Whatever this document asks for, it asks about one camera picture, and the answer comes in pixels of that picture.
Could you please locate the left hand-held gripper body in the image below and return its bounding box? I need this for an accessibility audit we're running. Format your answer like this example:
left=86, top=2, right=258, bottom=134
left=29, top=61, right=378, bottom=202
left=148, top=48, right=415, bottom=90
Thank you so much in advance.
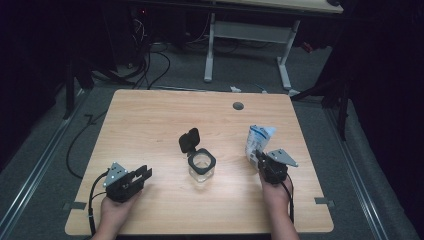
left=102, top=162, right=145, bottom=204

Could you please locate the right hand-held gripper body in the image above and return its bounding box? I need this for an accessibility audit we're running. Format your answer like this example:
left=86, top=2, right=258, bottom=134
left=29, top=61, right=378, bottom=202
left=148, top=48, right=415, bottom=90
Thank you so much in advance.
left=258, top=148, right=299, bottom=185

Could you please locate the white and blue snack pouch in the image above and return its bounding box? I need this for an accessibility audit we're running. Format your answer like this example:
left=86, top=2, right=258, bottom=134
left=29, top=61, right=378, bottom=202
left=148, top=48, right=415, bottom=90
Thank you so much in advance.
left=245, top=124, right=277, bottom=170

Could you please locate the glass jar with black lid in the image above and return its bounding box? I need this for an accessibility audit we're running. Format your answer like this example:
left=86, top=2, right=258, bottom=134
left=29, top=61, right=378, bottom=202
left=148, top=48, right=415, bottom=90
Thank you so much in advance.
left=178, top=127, right=217, bottom=184

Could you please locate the person's left hand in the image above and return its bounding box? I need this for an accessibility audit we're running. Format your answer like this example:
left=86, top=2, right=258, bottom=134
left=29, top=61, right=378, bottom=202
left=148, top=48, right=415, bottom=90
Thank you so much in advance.
left=99, top=192, right=141, bottom=228

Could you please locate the person's right hand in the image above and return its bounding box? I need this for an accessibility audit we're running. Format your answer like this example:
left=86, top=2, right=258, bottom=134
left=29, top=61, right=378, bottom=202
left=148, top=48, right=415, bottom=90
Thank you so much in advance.
left=259, top=172, right=294, bottom=210

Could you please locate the grey tape strip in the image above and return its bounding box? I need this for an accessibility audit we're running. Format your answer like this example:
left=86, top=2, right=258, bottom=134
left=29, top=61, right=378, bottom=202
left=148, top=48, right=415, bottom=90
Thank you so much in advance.
left=314, top=196, right=336, bottom=208
left=62, top=201, right=88, bottom=212

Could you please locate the black stand leg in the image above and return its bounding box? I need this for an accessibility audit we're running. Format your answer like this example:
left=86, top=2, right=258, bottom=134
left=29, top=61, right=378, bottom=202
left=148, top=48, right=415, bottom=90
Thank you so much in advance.
left=62, top=59, right=95, bottom=120
left=289, top=74, right=352, bottom=142

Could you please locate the white-framed desk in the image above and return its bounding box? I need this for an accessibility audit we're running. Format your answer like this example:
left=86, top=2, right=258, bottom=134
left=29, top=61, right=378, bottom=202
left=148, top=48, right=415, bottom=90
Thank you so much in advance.
left=203, top=0, right=345, bottom=93

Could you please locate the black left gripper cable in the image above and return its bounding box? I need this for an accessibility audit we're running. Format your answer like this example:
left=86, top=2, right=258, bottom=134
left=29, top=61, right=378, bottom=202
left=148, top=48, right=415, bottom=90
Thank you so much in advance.
left=87, top=169, right=111, bottom=236

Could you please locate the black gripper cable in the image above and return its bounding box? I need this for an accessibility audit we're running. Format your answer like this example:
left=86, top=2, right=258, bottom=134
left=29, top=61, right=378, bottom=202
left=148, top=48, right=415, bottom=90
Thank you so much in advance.
left=281, top=173, right=296, bottom=224
left=87, top=169, right=111, bottom=236

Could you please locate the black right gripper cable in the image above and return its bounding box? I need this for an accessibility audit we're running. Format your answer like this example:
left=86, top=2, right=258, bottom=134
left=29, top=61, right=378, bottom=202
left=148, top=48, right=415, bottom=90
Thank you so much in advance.
left=281, top=173, right=296, bottom=224

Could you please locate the thin black floor cable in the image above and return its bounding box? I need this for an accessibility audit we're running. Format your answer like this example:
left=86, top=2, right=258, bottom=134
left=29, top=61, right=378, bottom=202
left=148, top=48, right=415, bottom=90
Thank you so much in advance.
left=65, top=109, right=109, bottom=180

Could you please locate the metal floor rail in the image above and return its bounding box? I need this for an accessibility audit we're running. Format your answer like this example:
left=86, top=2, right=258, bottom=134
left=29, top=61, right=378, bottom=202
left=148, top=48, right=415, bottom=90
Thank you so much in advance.
left=0, top=89, right=92, bottom=232
left=323, top=105, right=392, bottom=240

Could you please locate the bundle of black floor cables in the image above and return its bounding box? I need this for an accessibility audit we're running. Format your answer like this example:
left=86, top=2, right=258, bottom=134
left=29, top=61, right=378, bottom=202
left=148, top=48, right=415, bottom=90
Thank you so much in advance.
left=130, top=14, right=172, bottom=91

